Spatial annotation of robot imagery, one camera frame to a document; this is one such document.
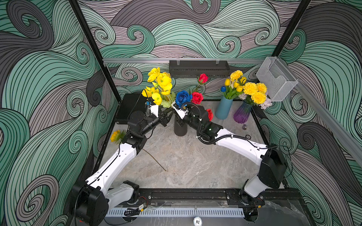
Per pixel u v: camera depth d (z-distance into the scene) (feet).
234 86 2.75
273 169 1.43
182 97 1.85
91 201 1.25
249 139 3.18
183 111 2.01
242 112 3.18
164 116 2.01
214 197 2.44
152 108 1.94
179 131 3.21
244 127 3.31
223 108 3.28
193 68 3.14
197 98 1.98
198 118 1.79
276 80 2.51
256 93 2.49
